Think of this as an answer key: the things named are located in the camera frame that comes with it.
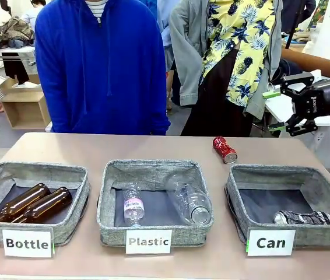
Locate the grey basket labelled Plastic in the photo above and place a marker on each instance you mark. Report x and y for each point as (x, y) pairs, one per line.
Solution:
(153, 172)

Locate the red crushed can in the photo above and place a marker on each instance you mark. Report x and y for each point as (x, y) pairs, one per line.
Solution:
(223, 147)

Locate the black hanging trousers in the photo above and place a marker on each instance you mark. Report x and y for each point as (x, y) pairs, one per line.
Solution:
(14, 68)

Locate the small pink-label plastic bottle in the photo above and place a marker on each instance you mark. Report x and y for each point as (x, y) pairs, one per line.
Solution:
(133, 207)

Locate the large clear plastic bottle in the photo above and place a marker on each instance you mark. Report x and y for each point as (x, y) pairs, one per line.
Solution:
(194, 204)

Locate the brown glass bottle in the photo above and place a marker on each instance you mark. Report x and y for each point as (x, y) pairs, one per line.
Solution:
(22, 199)
(48, 204)

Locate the grey basket labelled Bottle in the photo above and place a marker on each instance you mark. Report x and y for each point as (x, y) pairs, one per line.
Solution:
(22, 229)

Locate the white Bottle label card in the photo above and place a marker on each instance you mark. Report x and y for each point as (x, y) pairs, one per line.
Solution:
(27, 243)

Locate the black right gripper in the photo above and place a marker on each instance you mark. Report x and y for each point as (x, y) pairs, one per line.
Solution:
(328, 99)

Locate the grey basket labelled Can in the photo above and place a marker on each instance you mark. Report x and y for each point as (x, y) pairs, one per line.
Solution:
(313, 233)

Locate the white Plastic label card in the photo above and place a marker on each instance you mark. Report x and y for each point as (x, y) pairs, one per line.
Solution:
(148, 241)

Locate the brown paper roll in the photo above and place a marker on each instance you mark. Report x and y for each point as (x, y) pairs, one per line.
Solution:
(313, 62)

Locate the background person light shirt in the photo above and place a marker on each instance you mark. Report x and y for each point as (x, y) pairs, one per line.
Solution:
(33, 14)

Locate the wooden open box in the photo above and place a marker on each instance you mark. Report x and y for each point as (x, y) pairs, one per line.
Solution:
(25, 111)

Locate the background person dark clothes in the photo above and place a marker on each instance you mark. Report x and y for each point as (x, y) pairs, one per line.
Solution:
(296, 14)

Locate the person in blue hoodie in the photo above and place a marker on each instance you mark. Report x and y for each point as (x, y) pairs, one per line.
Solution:
(101, 73)

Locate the patterned cloth pile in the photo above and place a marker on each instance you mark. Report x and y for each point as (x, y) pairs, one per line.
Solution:
(10, 30)

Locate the person in pale blue shirt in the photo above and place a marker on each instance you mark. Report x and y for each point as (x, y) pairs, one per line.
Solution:
(165, 29)

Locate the black crushed can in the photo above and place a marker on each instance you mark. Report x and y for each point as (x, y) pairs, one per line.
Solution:
(305, 218)

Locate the black cap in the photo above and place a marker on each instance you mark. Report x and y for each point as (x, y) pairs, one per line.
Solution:
(287, 68)

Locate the white Can label card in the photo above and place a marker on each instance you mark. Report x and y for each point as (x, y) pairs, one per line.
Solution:
(270, 242)

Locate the person in yellow pineapple shirt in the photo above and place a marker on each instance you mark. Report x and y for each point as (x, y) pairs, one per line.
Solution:
(226, 43)

